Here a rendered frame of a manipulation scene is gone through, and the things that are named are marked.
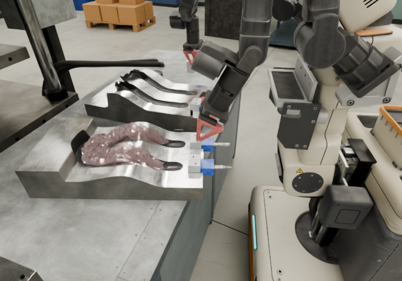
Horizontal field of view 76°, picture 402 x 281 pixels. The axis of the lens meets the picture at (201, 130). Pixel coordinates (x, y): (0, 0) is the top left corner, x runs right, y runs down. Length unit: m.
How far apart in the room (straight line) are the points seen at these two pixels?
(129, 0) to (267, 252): 5.27
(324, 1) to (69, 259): 0.76
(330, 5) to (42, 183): 0.80
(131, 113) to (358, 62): 0.78
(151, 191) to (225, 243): 0.95
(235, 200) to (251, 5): 1.45
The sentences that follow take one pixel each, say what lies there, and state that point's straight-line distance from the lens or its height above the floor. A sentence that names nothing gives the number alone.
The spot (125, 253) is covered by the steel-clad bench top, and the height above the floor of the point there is 0.80.
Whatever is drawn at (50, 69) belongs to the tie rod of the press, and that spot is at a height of 0.94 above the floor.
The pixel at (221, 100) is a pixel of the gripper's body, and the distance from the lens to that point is 0.60.
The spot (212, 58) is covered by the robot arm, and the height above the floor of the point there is 1.20.
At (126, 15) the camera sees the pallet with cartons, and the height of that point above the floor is 0.30.
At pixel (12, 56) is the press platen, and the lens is 1.36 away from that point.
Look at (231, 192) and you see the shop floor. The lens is 1.86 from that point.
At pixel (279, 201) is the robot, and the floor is 0.28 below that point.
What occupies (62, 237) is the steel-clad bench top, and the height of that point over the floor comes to 0.80.
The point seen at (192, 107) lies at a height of 0.90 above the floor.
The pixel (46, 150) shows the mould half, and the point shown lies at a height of 0.91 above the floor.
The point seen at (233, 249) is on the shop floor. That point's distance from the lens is 1.62.
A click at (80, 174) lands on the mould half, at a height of 0.87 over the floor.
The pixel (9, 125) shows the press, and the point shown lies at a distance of 1.34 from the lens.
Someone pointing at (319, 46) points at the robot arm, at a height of 1.24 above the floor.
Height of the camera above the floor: 1.40
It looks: 36 degrees down
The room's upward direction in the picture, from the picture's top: straight up
